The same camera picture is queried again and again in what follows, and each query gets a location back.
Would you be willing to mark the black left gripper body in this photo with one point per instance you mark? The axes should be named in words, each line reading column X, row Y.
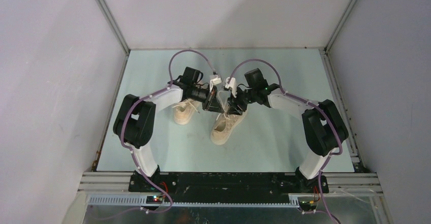
column 206, row 96

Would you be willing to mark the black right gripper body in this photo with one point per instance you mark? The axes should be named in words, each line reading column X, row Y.
column 243, row 98

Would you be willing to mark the beige sneaker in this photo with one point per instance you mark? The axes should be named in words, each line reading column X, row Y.
column 184, row 111
column 225, row 123

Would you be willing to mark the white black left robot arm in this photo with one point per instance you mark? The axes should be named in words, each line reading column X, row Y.
column 135, row 120

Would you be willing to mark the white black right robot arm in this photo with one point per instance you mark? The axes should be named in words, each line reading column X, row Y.
column 323, row 126

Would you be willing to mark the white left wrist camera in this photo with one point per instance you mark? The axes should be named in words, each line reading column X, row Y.
column 214, row 80

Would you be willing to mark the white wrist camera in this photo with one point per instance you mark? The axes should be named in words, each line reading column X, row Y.
column 214, row 80
column 230, row 85

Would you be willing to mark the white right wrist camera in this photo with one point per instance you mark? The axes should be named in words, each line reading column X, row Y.
column 230, row 85

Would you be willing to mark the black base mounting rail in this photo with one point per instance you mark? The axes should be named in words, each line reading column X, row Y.
column 237, row 188

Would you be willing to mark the aluminium frame rail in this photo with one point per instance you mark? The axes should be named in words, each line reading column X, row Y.
column 128, row 189

